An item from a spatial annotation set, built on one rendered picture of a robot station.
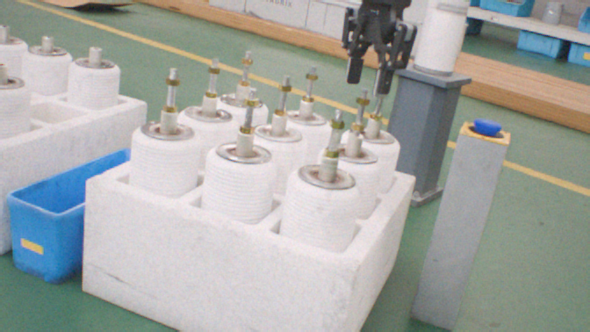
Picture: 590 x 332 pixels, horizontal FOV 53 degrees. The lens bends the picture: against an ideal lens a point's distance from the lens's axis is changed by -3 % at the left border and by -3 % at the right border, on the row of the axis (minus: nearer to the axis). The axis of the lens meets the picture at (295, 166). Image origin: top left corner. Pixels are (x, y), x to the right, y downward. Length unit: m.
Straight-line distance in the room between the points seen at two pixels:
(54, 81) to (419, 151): 0.79
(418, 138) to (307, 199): 0.70
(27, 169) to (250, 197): 0.40
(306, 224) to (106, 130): 0.53
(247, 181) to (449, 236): 0.33
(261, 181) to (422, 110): 0.68
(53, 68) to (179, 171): 0.49
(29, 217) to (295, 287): 0.41
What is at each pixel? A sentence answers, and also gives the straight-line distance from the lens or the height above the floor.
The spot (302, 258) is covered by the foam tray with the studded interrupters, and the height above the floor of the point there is 0.17.
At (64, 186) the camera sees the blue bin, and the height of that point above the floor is 0.10.
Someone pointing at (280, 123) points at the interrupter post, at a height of 0.27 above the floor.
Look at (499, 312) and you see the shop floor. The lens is 1.11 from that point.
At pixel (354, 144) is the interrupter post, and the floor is 0.27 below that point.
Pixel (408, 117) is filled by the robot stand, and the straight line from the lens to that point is 1.42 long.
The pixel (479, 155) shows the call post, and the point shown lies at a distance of 0.90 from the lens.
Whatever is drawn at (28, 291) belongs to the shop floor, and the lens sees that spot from 0.97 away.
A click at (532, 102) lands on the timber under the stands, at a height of 0.06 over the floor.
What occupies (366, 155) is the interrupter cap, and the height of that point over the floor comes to 0.25.
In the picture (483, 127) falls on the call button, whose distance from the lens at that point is 0.91.
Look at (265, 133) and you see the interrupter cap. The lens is 0.91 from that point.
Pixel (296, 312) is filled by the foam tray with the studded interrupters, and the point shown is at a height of 0.10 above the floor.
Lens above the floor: 0.53
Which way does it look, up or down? 20 degrees down
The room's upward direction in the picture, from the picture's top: 10 degrees clockwise
